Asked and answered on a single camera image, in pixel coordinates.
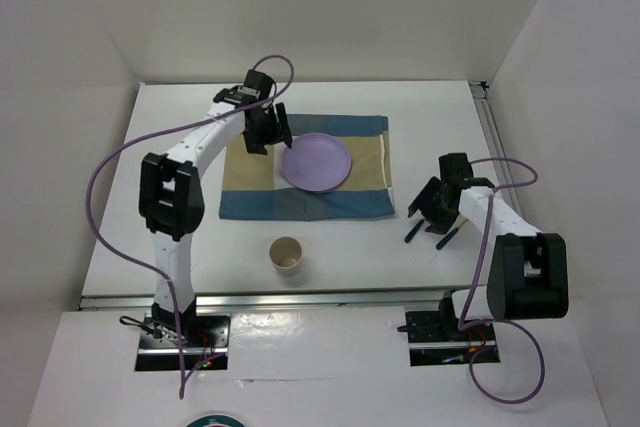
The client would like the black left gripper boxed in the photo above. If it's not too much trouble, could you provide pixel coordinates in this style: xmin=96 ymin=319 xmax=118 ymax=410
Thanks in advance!
xmin=241 ymin=101 xmax=291 ymax=155

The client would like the purple plate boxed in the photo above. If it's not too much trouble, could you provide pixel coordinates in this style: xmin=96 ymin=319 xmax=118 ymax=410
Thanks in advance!
xmin=280 ymin=133 xmax=352 ymax=193

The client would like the gold fork black handle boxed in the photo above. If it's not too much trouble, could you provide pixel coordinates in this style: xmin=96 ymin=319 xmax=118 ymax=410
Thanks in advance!
xmin=404 ymin=219 xmax=424 ymax=243

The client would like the gold knife black handle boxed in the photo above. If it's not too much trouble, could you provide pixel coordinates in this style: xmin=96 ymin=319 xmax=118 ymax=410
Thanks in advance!
xmin=436 ymin=227 xmax=460 ymax=251

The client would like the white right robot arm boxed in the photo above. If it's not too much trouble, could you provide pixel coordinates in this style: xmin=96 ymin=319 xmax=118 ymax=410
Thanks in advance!
xmin=413 ymin=153 xmax=569 ymax=339

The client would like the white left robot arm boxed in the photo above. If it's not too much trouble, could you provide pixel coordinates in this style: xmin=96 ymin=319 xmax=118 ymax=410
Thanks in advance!
xmin=138 ymin=67 xmax=395 ymax=346

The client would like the beige cup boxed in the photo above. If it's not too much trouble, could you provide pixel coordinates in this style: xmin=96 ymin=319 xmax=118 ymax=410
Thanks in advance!
xmin=269 ymin=237 xmax=303 ymax=276

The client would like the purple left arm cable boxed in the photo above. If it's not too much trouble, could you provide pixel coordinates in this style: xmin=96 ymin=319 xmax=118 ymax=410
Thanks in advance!
xmin=87 ymin=54 xmax=294 ymax=400

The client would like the aluminium rail front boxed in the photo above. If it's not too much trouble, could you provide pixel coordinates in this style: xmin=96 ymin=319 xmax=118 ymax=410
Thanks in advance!
xmin=79 ymin=288 xmax=447 ymax=311

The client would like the aluminium rail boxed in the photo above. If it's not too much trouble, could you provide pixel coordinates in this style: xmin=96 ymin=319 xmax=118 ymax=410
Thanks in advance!
xmin=469 ymin=79 xmax=524 ymax=218
xmin=79 ymin=288 xmax=447 ymax=311

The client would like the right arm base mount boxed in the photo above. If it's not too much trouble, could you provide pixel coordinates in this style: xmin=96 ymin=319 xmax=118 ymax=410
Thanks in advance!
xmin=396 ymin=292 xmax=500 ymax=367

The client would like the aluminium rail right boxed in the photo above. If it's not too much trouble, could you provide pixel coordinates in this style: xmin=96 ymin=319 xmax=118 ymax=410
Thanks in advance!
xmin=469 ymin=79 xmax=524 ymax=218

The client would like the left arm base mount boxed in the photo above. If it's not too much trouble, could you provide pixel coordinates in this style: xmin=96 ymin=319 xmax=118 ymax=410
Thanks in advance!
xmin=119 ymin=315 xmax=231 ymax=372

